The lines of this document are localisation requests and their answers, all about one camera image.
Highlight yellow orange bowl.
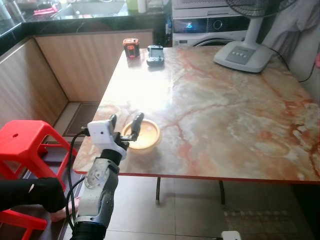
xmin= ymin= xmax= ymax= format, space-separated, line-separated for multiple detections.
xmin=121 ymin=118 xmax=162 ymax=151

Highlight floor grate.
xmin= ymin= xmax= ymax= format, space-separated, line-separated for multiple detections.
xmin=63 ymin=102 xmax=101 ymax=137

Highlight wooden counter cabinet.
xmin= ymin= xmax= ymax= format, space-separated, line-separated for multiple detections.
xmin=0 ymin=31 xmax=155 ymax=128

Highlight dark grey device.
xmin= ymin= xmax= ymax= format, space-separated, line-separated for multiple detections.
xmin=146 ymin=45 xmax=165 ymax=67

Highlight orange black device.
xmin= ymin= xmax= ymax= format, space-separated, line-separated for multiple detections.
xmin=123 ymin=38 xmax=141 ymax=59

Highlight marble pattern table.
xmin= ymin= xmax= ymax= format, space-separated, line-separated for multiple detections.
xmin=73 ymin=46 xmax=320 ymax=205

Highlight red plastic stool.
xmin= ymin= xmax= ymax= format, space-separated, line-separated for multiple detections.
xmin=0 ymin=120 xmax=79 ymax=192
xmin=0 ymin=209 xmax=49 ymax=240

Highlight black kitchen counter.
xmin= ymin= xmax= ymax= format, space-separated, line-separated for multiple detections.
xmin=0 ymin=0 xmax=172 ymax=57

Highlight person's leg black trousers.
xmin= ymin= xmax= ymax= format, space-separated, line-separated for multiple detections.
xmin=0 ymin=177 xmax=81 ymax=223

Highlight green bottle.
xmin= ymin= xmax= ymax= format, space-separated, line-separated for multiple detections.
xmin=126 ymin=0 xmax=139 ymax=13

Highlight white bottle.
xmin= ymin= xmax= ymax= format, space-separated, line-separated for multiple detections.
xmin=137 ymin=0 xmax=148 ymax=14

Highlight white washing machine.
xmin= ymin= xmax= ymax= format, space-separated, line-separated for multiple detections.
xmin=171 ymin=0 xmax=261 ymax=49

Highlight white standing fan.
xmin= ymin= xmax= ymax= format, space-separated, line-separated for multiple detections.
xmin=213 ymin=0 xmax=299 ymax=74

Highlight red item on counter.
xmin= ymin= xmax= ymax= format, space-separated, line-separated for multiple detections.
xmin=34 ymin=4 xmax=59 ymax=16

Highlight grey hanging cloth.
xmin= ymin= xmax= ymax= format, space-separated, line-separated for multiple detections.
xmin=262 ymin=0 xmax=320 ymax=59

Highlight patterned floor rug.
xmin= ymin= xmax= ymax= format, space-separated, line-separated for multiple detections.
xmin=223 ymin=210 xmax=297 ymax=240

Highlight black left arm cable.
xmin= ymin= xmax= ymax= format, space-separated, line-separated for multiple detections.
xmin=66 ymin=127 xmax=92 ymax=232

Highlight black fan cable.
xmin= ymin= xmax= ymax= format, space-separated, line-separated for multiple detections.
xmin=270 ymin=46 xmax=319 ymax=84

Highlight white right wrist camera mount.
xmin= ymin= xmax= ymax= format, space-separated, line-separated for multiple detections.
xmin=221 ymin=231 xmax=242 ymax=240

